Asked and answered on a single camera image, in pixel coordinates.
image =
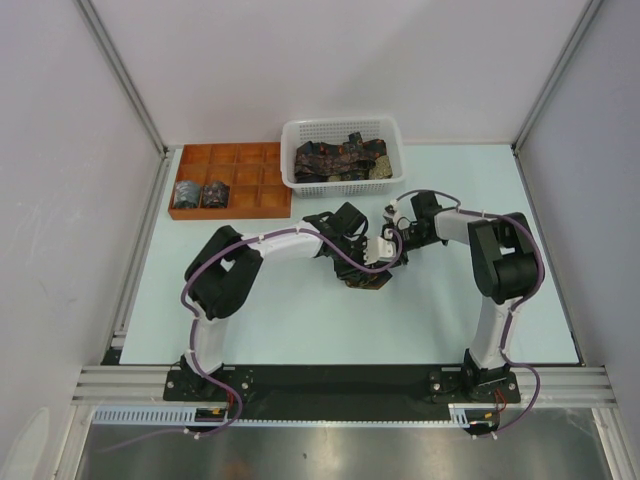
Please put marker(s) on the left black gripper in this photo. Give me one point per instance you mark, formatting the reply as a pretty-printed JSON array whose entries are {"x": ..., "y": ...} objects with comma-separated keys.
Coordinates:
[{"x": 342, "y": 271}]

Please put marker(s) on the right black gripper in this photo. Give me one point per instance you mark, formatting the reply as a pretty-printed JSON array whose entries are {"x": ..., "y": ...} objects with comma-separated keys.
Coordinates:
[{"x": 404, "y": 256}]

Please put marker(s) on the orange green patterned tie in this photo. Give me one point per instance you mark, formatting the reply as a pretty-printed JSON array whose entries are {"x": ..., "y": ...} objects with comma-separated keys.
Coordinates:
[{"x": 369, "y": 281}]

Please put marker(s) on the dark red tie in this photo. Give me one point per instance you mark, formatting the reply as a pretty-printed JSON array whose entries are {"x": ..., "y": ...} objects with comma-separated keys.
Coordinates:
[{"x": 215, "y": 195}]

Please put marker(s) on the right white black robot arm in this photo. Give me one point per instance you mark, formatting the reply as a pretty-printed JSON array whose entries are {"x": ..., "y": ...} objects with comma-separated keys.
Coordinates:
[{"x": 507, "y": 268}]

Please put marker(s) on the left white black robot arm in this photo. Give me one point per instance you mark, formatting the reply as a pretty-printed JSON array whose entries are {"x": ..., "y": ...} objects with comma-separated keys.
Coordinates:
[{"x": 220, "y": 278}]

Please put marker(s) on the olive gold tie in basket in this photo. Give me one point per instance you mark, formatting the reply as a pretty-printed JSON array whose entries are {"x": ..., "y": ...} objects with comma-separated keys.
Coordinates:
[{"x": 382, "y": 169}]

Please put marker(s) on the dark patterned tie in basket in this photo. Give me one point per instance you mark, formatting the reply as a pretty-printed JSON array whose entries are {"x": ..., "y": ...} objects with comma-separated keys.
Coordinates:
[{"x": 319, "y": 162}]

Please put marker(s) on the orange compartment tray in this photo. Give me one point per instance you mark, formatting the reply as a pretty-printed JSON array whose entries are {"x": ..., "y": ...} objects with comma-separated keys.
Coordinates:
[{"x": 252, "y": 170}]

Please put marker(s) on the white plastic basket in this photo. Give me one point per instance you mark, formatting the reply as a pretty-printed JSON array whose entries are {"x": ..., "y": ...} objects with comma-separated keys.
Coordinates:
[{"x": 336, "y": 131}]

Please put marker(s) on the rolled grey tie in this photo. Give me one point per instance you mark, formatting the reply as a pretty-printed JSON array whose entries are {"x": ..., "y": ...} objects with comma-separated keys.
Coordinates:
[{"x": 186, "y": 195}]

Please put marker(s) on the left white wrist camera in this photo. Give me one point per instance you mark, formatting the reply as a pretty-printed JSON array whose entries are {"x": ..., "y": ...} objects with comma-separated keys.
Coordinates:
[{"x": 381, "y": 250}]

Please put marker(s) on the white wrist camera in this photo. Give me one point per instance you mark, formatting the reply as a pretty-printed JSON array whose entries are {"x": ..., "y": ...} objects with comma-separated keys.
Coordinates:
[
  {"x": 381, "y": 250},
  {"x": 391, "y": 211}
]

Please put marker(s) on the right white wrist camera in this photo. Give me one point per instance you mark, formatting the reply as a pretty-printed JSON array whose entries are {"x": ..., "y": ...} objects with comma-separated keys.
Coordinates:
[{"x": 391, "y": 211}]

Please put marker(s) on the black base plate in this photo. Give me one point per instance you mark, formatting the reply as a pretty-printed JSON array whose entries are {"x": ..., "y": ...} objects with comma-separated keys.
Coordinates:
[{"x": 341, "y": 393}]

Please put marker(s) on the white slotted cable duct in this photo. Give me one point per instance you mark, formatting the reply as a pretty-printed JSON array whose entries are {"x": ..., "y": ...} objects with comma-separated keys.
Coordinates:
[{"x": 179, "y": 416}]

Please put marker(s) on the aluminium frame rail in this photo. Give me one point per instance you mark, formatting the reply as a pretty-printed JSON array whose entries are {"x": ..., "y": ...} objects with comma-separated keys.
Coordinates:
[{"x": 100, "y": 34}]

